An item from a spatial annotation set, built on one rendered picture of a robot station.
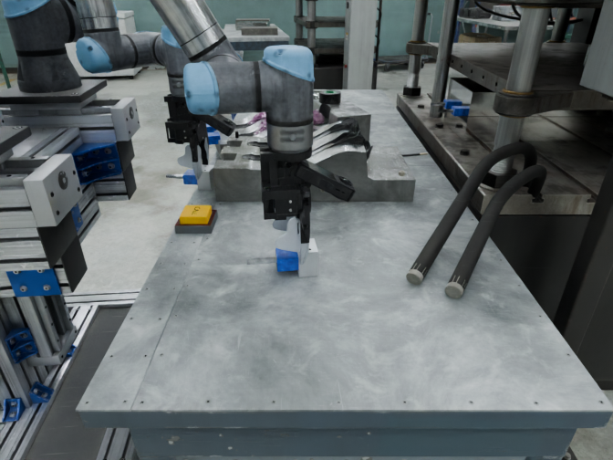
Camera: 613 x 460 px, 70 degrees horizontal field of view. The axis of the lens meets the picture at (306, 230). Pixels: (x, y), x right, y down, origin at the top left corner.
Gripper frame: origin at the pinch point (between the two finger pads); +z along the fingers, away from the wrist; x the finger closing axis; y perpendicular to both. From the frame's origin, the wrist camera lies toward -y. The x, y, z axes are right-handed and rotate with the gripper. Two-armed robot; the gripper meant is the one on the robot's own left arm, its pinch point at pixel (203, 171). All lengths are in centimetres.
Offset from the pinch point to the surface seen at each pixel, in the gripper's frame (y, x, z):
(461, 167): -73, -27, 6
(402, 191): -52, 4, 2
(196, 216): -6.0, 24.4, 1.0
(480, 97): -82, -53, -10
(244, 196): -12.9, 8.2, 3.2
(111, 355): -5, 62, 5
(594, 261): -99, 11, 15
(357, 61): -41, -438, 33
